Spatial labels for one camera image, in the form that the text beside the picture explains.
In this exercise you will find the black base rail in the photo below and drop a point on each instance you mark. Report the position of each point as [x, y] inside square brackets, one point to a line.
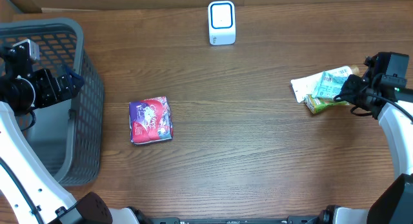
[245, 220]

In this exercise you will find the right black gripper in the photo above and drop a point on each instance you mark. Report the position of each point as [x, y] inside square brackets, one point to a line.
[347, 93]

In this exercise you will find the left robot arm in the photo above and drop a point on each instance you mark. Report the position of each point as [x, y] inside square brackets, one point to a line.
[34, 195]

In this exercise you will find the red purple pad pack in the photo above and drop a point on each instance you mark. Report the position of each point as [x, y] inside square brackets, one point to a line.
[150, 121]

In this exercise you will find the green juice carton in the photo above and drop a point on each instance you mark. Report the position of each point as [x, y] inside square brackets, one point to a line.
[317, 105]

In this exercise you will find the white barcode scanner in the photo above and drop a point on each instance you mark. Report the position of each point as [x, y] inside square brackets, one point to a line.
[221, 23]

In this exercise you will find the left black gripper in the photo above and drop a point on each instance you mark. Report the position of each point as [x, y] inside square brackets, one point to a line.
[54, 95]

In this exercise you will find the teal wet wipes pack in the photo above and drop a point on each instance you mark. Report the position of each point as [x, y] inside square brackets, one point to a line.
[329, 86]

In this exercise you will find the white conditioner tube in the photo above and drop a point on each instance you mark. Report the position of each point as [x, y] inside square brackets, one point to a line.
[306, 85]

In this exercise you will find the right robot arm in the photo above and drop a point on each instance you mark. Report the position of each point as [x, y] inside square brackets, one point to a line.
[382, 94]

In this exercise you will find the grey plastic basket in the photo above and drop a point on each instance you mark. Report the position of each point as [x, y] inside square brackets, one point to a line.
[66, 136]

